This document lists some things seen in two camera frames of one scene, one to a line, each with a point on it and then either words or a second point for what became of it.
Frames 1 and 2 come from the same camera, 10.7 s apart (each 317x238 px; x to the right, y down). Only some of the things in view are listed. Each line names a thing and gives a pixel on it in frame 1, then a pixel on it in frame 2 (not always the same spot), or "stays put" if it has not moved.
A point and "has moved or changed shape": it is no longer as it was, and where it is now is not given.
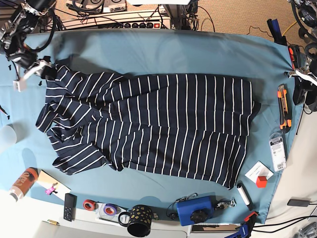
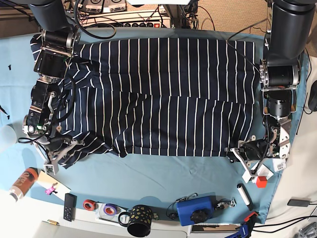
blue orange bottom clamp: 245,229 stays put
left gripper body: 29,62 to 57,146
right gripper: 304,72 to 250,151
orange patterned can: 24,184 stays put
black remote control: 70,207 stays put
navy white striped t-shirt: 192,126 has moved or changed shape
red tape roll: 89,205 stays put
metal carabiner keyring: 225,203 stays put
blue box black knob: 197,209 stays put
